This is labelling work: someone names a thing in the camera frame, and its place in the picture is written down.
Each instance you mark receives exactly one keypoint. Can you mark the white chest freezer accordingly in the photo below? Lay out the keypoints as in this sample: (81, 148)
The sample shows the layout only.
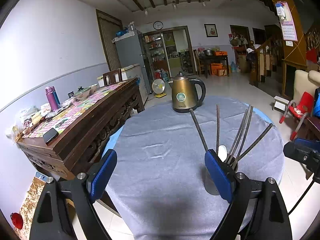
(129, 72)

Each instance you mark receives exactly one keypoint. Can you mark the small white step stool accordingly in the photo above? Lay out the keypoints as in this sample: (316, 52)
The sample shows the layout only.
(280, 103)

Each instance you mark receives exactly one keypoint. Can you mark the blue bag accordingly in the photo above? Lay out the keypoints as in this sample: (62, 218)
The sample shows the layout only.
(316, 104)

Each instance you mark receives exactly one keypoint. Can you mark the white ceramic spoon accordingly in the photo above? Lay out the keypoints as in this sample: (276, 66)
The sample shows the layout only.
(222, 152)

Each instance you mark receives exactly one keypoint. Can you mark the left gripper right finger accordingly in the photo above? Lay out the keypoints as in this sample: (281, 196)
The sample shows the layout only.
(232, 219)

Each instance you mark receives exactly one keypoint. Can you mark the round wall clock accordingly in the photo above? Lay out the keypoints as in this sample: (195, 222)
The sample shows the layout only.
(158, 25)

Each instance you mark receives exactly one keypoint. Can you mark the beige sofa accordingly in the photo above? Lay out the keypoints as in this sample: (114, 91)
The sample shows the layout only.
(305, 82)

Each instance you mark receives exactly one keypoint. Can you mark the framed wall picture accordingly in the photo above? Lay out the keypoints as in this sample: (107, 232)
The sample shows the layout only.
(211, 30)

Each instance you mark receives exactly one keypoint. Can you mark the purple thermos bottle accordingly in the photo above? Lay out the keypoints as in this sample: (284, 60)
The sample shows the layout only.
(50, 94)

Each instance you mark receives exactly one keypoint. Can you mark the pink wall calendar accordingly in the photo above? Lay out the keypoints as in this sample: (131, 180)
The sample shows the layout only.
(286, 21)

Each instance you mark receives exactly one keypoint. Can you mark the black phone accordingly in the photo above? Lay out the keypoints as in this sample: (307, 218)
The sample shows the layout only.
(50, 135)

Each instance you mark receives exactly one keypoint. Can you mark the red plastic child chair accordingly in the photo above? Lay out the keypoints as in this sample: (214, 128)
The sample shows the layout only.
(299, 111)

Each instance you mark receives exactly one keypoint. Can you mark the dark chopstick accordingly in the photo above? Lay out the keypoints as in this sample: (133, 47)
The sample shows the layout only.
(237, 137)
(198, 129)
(217, 128)
(243, 137)
(259, 138)

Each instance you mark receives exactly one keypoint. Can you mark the dark wooden sideboard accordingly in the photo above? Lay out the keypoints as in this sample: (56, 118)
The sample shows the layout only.
(82, 142)

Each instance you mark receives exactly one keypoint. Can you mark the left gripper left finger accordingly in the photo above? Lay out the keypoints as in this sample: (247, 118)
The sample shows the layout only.
(89, 187)

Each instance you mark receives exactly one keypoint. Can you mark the blue thermos bottle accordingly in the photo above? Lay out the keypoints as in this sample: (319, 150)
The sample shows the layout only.
(55, 95)

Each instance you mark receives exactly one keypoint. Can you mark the dark chopstick on cloth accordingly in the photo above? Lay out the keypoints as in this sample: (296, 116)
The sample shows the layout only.
(243, 137)

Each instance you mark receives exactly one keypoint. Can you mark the dark wooden side table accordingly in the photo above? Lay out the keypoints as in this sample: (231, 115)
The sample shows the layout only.
(216, 57)

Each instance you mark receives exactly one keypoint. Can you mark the blue round table cover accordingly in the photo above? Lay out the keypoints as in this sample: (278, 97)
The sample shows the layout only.
(112, 141)

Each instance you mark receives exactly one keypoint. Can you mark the grey table cloth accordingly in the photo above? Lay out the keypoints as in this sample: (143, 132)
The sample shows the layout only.
(158, 183)

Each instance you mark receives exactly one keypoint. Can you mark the gold electric kettle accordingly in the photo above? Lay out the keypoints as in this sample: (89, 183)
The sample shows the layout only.
(186, 93)

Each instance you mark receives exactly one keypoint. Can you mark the grey refrigerator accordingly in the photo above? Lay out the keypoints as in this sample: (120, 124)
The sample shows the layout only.
(131, 50)

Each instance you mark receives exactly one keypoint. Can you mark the small white fan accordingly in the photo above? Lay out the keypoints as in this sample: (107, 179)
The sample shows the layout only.
(158, 87)

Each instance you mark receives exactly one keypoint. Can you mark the steel utensil holder cup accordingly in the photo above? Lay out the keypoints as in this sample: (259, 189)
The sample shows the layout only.
(219, 178)

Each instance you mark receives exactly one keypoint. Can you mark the dark wooden chair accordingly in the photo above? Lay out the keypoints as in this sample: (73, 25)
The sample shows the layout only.
(312, 128)

